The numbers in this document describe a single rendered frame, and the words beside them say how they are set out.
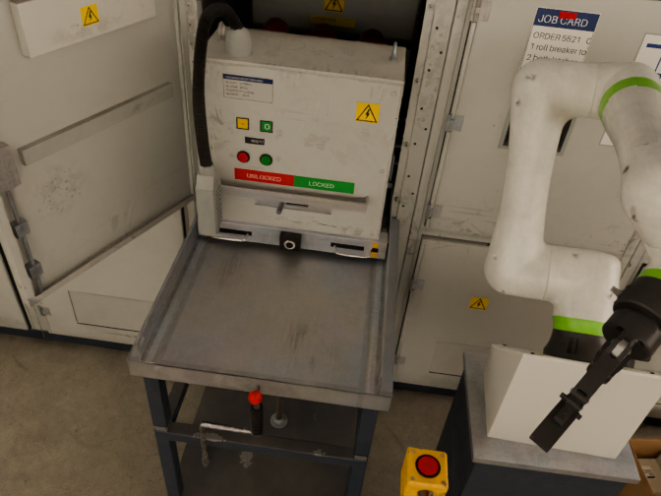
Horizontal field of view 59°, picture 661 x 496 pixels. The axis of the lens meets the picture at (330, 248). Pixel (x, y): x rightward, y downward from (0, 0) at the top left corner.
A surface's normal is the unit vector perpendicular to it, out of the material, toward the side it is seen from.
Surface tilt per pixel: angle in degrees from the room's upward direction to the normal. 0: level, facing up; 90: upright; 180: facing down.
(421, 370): 90
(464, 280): 90
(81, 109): 90
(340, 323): 0
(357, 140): 90
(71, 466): 0
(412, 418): 0
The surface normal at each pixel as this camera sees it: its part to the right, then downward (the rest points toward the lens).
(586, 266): -0.23, -0.16
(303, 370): 0.07, -0.77
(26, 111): 0.84, 0.39
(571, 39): -0.11, 0.63
